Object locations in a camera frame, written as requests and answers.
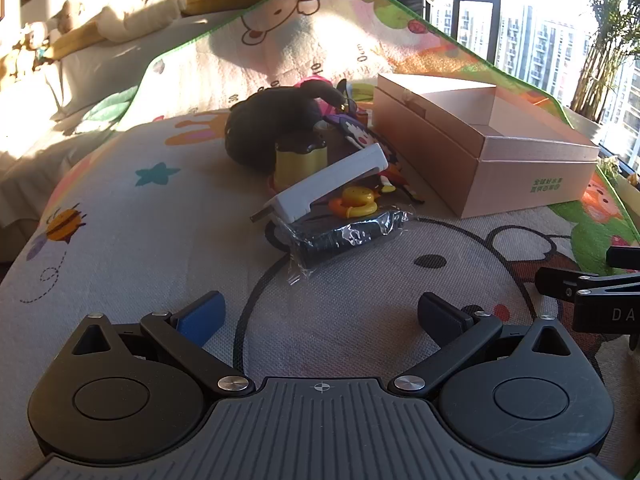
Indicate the potted palm plant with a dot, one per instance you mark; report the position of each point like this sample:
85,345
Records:
600,60

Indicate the yellow bolster pillow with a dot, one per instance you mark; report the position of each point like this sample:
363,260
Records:
80,42

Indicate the black item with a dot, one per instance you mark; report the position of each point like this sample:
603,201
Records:
340,242

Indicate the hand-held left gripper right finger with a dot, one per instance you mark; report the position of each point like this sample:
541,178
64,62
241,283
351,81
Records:
440,316

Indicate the cartoon figure toy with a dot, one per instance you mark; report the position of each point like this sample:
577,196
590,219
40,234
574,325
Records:
357,135

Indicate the white pillow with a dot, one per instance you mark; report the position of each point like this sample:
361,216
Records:
140,15

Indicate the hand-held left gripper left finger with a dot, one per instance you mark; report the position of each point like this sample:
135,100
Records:
200,317

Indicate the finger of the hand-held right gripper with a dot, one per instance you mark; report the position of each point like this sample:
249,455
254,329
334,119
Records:
605,305
625,257

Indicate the yellow duck toy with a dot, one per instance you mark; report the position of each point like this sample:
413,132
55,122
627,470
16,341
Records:
355,197

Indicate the plush bear dolls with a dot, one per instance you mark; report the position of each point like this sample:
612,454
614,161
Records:
27,42

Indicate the dark brown plush toy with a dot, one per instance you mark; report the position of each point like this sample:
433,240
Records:
270,120

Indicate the pink cardboard box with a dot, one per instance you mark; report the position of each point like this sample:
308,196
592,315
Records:
525,185

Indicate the printed cartoon play mat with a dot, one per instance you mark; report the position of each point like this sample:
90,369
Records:
150,240

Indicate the pale plush sheep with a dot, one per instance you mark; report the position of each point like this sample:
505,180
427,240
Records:
70,12

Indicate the white power adapter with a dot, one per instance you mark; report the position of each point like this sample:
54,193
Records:
325,185

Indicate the yellow pudding toy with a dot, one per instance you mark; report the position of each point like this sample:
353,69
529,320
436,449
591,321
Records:
300,167

